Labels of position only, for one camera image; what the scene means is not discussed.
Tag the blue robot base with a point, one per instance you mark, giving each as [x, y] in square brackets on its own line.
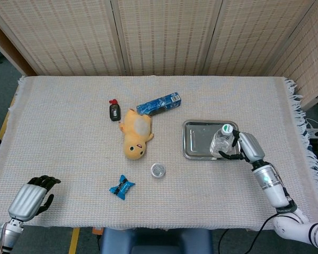
[155, 242]

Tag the round clear plastic clip jar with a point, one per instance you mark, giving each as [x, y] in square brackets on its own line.
[158, 170]

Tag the small black bottle red cap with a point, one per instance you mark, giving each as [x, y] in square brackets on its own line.
[114, 112]

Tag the yellow plush toy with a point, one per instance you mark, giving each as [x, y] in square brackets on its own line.
[135, 135]

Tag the beige woven folding screen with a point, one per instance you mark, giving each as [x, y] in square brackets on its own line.
[159, 37]

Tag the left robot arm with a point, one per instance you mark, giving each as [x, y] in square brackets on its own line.
[4, 235]

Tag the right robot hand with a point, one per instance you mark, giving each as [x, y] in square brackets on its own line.
[250, 148]

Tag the white woven tablecloth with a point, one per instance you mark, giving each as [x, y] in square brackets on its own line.
[69, 148]

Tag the stainless steel tray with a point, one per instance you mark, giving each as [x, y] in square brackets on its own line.
[198, 140]

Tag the clear plastic water bottle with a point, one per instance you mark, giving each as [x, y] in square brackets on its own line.
[221, 143]

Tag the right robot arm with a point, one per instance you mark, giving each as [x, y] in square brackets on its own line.
[278, 195]

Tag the blue cookie box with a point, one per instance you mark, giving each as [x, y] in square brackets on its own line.
[159, 103]

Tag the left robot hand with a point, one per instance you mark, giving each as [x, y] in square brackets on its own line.
[29, 201]

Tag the blue snack packet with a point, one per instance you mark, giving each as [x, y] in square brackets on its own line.
[122, 188]

